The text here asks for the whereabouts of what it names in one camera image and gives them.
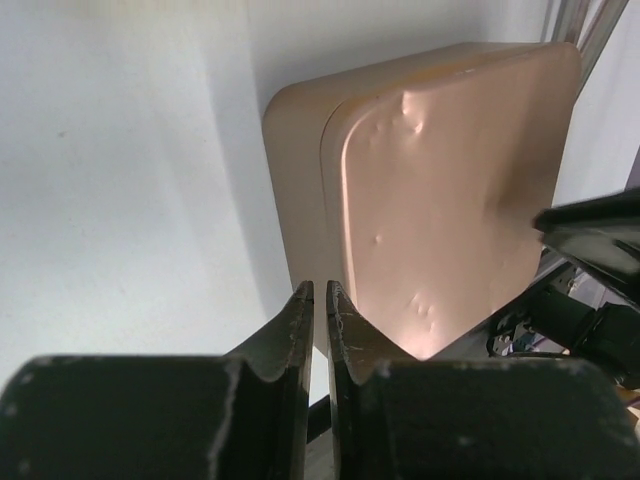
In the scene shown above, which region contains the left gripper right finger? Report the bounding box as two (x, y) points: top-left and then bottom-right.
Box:
(326, 281), (639, 479)

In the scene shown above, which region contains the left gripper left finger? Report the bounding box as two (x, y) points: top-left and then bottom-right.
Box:
(1, 281), (314, 479)

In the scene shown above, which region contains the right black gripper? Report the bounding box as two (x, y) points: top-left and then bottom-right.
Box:
(487, 188), (639, 388)

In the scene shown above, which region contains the gold tin lid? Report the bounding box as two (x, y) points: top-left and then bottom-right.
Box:
(319, 41), (584, 362)

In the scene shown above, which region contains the gold cookie tin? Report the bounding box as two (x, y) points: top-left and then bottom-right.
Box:
(262, 41), (551, 361)

